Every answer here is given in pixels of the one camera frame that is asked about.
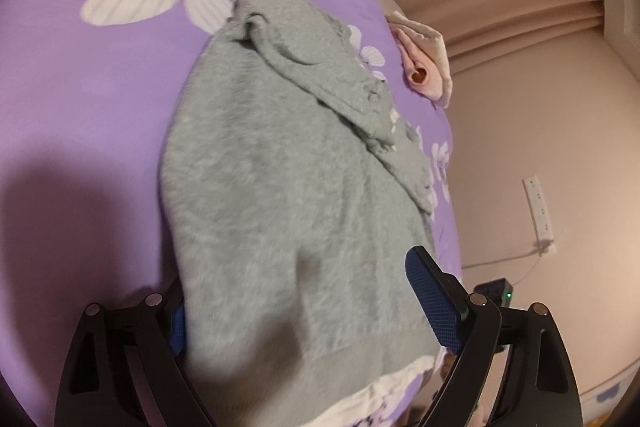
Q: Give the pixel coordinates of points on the white power strip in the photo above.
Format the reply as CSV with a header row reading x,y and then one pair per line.
x,y
539,209

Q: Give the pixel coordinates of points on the grey knit sweater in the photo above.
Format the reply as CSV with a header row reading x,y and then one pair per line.
x,y
280,187

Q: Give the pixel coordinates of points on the purple floral bed sheet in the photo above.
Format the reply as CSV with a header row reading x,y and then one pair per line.
x,y
100,107

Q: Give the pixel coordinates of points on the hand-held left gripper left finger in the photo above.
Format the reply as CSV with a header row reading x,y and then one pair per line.
x,y
176,328

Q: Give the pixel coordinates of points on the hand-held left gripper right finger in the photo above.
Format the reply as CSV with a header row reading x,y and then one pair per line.
x,y
434,302

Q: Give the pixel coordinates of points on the pink folded cloth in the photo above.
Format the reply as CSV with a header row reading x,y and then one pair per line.
x,y
422,57

